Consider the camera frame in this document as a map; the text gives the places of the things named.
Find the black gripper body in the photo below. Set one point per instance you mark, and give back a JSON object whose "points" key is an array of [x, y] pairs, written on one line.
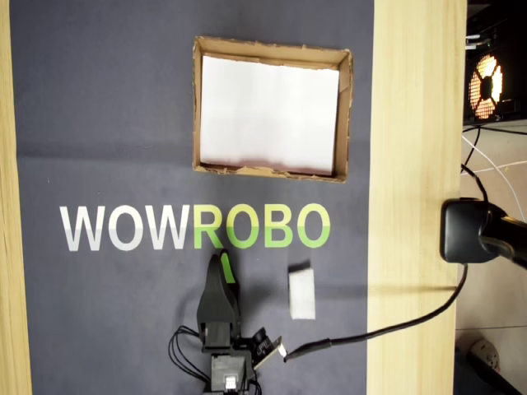
{"points": [[218, 337]]}

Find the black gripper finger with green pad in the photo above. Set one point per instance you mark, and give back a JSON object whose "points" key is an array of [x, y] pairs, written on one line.
{"points": [[229, 269]]}

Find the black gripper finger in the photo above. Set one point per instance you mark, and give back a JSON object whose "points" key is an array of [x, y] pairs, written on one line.
{"points": [[214, 296]]}

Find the white foam block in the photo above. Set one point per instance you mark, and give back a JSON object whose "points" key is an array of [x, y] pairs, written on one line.
{"points": [[302, 296]]}

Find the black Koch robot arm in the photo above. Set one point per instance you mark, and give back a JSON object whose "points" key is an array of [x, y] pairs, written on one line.
{"points": [[230, 374]]}

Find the white foam sheet in box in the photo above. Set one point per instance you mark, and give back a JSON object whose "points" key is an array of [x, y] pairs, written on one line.
{"points": [[267, 115]]}

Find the brown cardboard box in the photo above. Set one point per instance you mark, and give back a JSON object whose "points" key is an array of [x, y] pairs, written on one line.
{"points": [[348, 123]]}

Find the grey WOWROBO mat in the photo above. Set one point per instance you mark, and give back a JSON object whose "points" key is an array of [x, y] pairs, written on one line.
{"points": [[103, 123]]}

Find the white power socket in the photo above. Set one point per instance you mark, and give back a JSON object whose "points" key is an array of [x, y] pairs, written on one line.
{"points": [[486, 353]]}

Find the black computer case with fan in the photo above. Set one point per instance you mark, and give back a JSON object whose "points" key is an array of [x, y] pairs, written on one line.
{"points": [[488, 82]]}

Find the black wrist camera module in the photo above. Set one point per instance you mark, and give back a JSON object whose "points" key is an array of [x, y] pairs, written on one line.
{"points": [[263, 343]]}

